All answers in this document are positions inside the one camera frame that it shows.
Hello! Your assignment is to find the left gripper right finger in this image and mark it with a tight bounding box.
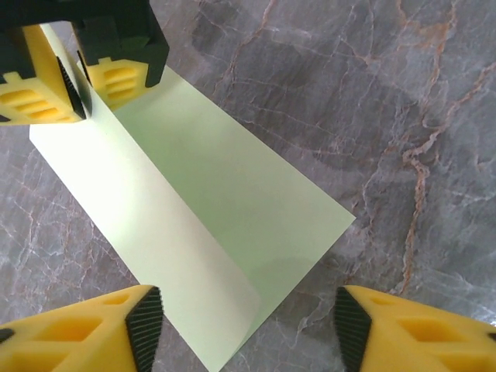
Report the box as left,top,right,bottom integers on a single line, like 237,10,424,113
335,284,496,372

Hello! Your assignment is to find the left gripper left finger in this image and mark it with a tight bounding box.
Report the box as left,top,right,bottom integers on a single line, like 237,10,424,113
0,284,166,372

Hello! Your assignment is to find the light green paper sheet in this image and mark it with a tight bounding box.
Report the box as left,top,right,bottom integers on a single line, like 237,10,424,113
29,22,357,372

